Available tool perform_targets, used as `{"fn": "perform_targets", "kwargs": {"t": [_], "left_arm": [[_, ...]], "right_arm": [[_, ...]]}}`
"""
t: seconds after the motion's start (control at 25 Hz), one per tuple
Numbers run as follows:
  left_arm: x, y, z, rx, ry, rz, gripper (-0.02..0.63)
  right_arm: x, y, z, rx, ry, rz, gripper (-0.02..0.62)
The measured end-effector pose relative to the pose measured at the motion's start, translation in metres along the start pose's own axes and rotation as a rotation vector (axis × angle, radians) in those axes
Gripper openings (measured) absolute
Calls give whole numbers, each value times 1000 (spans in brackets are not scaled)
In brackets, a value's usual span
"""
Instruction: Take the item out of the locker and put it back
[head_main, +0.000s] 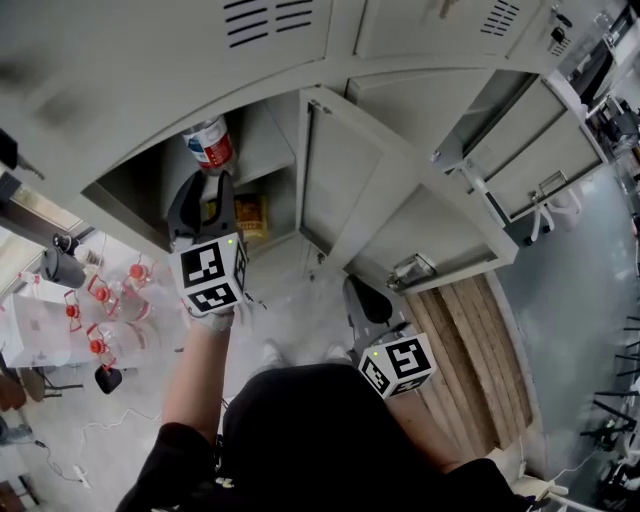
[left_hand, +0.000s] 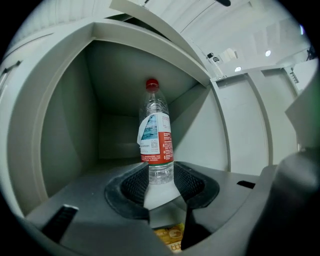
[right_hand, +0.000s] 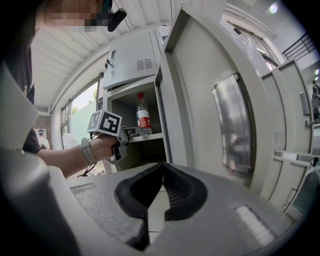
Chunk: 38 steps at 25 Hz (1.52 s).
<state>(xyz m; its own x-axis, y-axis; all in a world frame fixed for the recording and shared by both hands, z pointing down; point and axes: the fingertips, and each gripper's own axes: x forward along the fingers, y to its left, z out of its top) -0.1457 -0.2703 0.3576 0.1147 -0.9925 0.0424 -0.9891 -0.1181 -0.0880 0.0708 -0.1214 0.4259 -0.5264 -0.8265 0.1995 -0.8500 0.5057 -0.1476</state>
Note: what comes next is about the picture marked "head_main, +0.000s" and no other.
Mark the white table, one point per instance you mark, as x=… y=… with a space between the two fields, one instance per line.
x=35 y=330

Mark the brown chair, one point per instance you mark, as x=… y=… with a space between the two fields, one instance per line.
x=35 y=385

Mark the person's black shirt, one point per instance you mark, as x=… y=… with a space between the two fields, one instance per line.
x=310 y=445

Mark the yellow snack packet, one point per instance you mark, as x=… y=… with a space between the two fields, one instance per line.
x=252 y=217

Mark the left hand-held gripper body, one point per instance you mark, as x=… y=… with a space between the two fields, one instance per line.
x=200 y=270

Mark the clear water bottle red cap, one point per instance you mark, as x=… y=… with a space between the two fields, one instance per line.
x=212 y=147

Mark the white power strip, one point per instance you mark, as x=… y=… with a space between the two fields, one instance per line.
x=82 y=475

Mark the black metal rack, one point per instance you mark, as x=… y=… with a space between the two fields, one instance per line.
x=615 y=395

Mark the person's right white shoe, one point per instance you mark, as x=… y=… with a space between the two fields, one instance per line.
x=337 y=352

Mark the grey metal locker cabinet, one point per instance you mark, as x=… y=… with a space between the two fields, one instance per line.
x=150 y=75

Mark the person's left forearm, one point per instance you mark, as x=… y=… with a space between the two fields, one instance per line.
x=195 y=380

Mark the wooden slat pallet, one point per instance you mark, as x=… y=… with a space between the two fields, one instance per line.
x=470 y=350

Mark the black framed window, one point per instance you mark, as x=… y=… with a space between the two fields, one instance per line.
x=45 y=210

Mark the person's left white shoe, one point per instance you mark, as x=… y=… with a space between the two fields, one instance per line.
x=272 y=352

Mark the person's right forearm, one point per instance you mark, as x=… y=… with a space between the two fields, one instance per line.
x=425 y=435

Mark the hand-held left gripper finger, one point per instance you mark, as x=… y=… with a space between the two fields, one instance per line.
x=226 y=210
x=182 y=210

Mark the small white-lidded jar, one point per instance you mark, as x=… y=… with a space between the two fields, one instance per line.
x=90 y=256

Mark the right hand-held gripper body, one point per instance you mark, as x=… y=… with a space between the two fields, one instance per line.
x=400 y=362

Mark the black kettle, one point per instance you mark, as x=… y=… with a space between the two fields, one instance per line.
x=60 y=267

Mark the group of clear water jugs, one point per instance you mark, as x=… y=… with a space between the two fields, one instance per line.
x=125 y=310

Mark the black plastic stool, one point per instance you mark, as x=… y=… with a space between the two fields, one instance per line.
x=109 y=381

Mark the person's white shoe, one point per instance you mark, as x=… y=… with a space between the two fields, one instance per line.
x=272 y=352
x=337 y=352

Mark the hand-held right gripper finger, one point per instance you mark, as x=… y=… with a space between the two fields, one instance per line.
x=389 y=312
x=352 y=310

